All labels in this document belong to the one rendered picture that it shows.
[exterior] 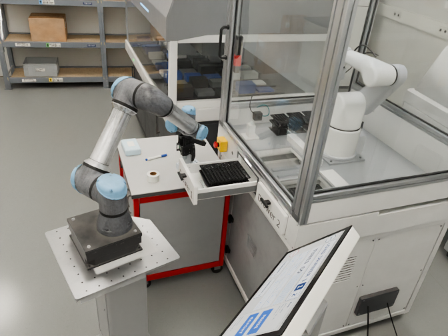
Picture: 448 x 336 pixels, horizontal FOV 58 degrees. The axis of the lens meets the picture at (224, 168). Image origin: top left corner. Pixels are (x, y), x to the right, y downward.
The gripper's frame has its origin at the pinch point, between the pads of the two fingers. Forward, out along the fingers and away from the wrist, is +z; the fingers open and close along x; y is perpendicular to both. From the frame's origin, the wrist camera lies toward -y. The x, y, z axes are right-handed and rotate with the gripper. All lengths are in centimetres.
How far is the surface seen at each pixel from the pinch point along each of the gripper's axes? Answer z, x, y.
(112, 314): 38, 46, 67
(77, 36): 22, -382, -55
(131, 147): 0.9, -34.0, 20.8
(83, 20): 4, -391, -68
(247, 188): -5.1, 41.4, -9.0
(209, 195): -4.3, 36.4, 10.4
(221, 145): -7.8, 0.8, -20.8
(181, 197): 12.2, 11.4, 11.6
